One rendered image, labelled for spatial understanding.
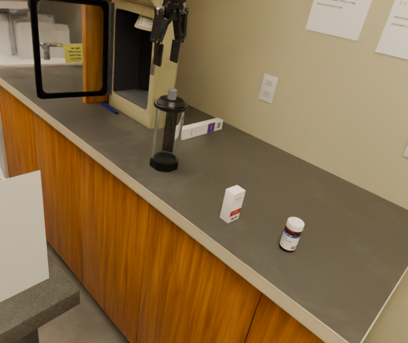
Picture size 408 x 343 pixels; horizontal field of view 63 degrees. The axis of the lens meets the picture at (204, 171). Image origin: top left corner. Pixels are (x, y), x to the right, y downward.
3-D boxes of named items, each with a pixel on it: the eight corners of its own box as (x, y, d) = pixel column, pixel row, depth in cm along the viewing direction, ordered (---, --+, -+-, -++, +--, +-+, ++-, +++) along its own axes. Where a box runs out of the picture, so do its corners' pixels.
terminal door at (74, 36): (107, 95, 157) (109, 1, 138) (37, 99, 138) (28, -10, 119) (106, 94, 157) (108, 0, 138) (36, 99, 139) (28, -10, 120)
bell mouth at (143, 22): (158, 26, 151) (160, 13, 148) (185, 34, 141) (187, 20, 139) (125, 24, 139) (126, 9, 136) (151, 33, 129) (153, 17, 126)
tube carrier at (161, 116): (166, 152, 124) (173, 96, 113) (185, 165, 117) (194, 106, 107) (142, 158, 116) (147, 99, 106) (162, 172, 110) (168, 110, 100)
